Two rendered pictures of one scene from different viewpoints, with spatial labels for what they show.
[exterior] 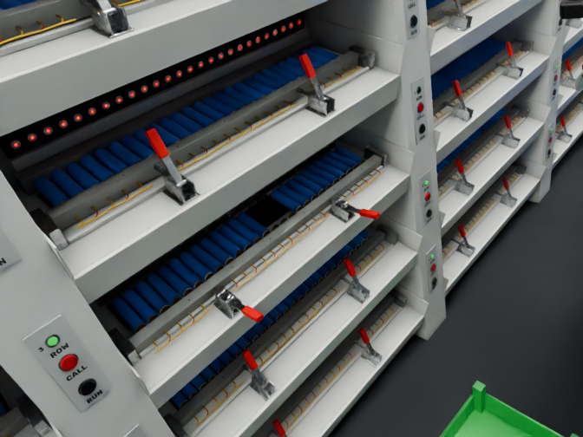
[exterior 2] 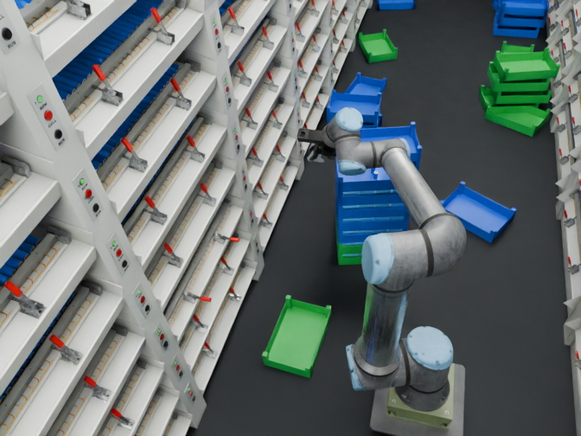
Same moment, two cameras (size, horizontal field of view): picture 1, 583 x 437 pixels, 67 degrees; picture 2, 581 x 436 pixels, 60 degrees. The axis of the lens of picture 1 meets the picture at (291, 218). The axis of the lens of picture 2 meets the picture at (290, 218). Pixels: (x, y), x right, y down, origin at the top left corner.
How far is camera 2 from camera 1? 115 cm
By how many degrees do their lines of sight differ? 29
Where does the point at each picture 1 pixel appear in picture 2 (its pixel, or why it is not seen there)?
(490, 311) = (285, 256)
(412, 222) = (245, 227)
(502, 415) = (299, 306)
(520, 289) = (298, 239)
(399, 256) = (241, 245)
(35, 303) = (155, 320)
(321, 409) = (220, 331)
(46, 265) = (156, 306)
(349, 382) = (228, 314)
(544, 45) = (290, 100)
